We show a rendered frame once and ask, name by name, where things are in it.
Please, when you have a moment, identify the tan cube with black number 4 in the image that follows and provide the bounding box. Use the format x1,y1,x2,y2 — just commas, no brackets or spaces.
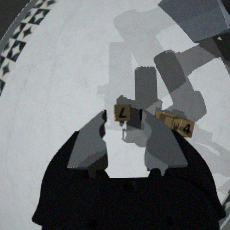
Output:
172,119,195,138

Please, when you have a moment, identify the tan wooden cube with black digits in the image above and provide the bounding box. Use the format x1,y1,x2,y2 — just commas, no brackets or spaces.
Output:
114,104,131,121

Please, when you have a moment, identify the tan wooden tray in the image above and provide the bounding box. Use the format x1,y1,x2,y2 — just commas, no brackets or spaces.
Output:
155,111,182,129

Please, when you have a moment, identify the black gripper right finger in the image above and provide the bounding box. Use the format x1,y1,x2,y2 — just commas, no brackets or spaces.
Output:
140,109,226,221

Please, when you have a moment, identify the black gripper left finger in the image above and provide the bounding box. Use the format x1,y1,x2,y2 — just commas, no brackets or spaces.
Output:
32,109,108,226

